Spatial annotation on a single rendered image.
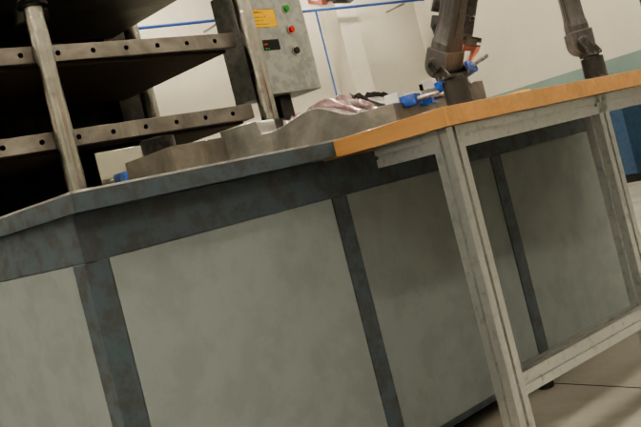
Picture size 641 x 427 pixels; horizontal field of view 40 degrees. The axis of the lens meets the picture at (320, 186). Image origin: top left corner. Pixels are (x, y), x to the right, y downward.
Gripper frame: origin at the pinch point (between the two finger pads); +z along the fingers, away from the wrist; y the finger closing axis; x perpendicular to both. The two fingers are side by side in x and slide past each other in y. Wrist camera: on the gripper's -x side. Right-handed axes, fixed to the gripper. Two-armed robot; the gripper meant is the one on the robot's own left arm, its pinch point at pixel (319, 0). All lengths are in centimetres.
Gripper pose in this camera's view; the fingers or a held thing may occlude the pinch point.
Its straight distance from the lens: 240.0
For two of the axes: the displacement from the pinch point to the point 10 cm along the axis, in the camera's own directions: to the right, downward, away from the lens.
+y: -7.4, 1.8, -6.5
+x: 2.6, 9.6, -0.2
